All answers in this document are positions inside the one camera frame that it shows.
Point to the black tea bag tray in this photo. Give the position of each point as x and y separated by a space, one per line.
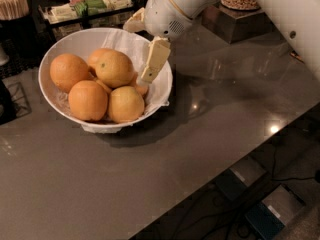
65 19

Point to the black wire rack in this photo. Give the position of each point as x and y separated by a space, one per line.
13 102

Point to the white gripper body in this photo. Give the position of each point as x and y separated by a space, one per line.
162 14

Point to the white bowl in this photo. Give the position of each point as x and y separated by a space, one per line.
66 44

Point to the floor power box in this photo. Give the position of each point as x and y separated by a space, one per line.
274 212
235 180

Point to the white paper bowl liner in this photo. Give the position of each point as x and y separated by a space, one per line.
133 47

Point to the upper floor power box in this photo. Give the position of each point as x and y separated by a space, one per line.
235 180

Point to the small right orange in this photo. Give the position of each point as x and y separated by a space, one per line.
143 90

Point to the wooden stir stick holder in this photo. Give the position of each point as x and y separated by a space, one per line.
13 9

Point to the front right yellowish orange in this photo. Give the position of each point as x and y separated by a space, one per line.
125 104

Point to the back hidden orange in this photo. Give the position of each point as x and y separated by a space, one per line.
93 58

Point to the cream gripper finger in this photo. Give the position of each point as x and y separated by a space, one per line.
158 53
136 22

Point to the lower floor power box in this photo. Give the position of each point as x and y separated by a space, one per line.
274 212

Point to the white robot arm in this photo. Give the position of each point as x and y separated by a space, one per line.
297 20

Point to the glass cereal jar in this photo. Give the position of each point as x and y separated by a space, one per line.
241 5

